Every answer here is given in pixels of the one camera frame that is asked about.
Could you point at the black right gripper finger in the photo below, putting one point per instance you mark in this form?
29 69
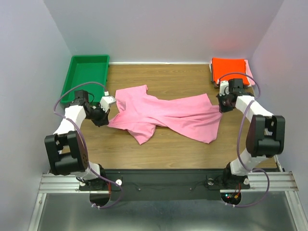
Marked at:
220 99
221 108

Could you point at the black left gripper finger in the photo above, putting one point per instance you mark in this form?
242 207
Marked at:
101 122
105 119

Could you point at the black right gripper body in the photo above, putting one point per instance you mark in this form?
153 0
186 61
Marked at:
227 107

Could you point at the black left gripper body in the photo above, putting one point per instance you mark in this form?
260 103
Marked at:
95 113

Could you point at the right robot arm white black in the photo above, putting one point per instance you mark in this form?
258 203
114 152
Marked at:
265 137

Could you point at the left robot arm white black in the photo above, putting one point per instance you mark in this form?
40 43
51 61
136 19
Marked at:
66 149

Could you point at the folded orange t shirt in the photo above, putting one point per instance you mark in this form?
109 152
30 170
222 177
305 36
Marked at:
222 66

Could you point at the folded light pink t shirt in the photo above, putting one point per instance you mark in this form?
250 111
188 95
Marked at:
248 72

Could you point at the green plastic tray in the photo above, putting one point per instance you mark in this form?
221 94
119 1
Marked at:
88 68

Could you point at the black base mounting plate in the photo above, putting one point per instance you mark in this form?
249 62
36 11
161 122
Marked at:
201 193

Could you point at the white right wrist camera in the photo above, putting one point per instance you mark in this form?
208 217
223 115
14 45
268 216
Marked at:
223 88

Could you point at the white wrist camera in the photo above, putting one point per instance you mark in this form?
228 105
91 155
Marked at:
223 88
106 101

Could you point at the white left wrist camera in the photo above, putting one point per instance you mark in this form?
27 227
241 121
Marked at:
106 101

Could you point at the aluminium frame rail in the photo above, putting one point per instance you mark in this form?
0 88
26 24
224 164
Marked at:
256 182

